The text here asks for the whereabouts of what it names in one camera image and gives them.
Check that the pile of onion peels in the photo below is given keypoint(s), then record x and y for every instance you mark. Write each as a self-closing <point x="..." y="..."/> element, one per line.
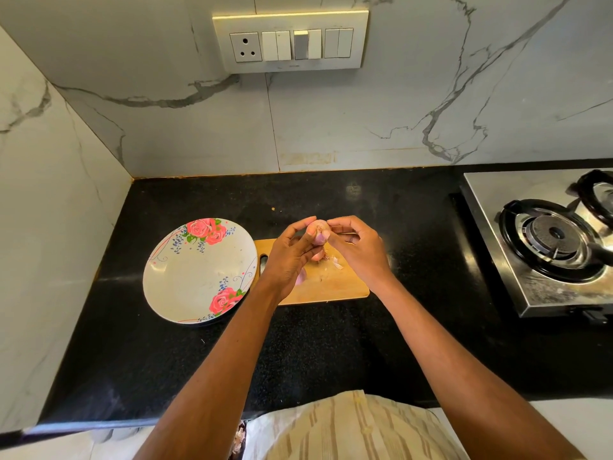
<point x="335" y="263"/>

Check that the wooden cutting board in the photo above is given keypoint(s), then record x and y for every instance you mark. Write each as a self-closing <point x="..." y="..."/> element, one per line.
<point x="330" y="288"/>

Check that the beige striped garment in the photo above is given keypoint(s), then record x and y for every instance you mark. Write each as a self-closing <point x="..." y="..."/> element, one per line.
<point x="354" y="428"/>

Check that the stainless steel gas stove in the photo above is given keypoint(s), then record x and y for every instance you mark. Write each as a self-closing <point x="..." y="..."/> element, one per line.
<point x="482" y="191"/>

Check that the white floral plate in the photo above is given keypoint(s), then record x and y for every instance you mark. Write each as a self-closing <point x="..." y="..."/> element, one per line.
<point x="196" y="273"/>

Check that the person's right forearm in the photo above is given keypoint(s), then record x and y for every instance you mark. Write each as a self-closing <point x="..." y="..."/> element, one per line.
<point x="465" y="378"/>

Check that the small pink onion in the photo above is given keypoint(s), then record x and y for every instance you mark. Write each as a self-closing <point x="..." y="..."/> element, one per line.
<point x="319" y="231"/>
<point x="301" y="277"/>

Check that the white wall switch panel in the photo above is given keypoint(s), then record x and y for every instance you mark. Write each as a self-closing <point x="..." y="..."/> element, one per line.
<point x="287" y="41"/>

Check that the black stone countertop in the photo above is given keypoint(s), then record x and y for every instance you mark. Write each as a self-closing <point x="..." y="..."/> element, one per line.
<point x="421" y="198"/>

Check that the person's left forearm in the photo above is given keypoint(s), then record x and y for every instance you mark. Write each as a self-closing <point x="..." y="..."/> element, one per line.
<point x="211" y="383"/>

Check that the grey slipper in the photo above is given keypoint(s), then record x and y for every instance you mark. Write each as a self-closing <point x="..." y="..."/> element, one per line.
<point x="125" y="433"/>
<point x="101" y="435"/>

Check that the person's right hand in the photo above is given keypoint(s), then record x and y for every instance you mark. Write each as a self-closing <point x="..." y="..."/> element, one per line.
<point x="362" y="256"/>

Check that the black stove burner grate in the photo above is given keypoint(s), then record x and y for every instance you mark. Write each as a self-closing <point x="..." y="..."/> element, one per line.
<point x="596" y="194"/>
<point x="553" y="239"/>

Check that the person's left hand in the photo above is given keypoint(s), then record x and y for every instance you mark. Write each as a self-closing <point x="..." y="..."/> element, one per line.
<point x="285" y="263"/>

